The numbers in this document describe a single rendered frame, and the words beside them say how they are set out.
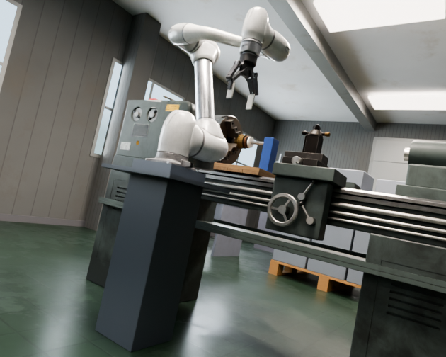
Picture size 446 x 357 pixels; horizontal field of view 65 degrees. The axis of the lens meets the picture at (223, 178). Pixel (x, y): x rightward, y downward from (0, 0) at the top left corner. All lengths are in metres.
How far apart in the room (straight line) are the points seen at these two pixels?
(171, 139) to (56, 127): 3.33
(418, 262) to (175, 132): 1.14
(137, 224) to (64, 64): 3.58
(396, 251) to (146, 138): 1.57
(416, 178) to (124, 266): 1.35
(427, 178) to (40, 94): 4.14
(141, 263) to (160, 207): 0.25
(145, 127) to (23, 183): 2.61
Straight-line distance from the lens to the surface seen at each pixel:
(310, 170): 1.63
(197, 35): 1.89
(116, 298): 1.69
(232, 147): 2.15
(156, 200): 1.54
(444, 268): 1.58
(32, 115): 4.72
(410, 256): 1.58
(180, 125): 1.64
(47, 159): 4.81
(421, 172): 1.77
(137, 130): 2.41
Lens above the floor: 0.67
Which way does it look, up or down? 4 degrees up
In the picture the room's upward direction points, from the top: 12 degrees clockwise
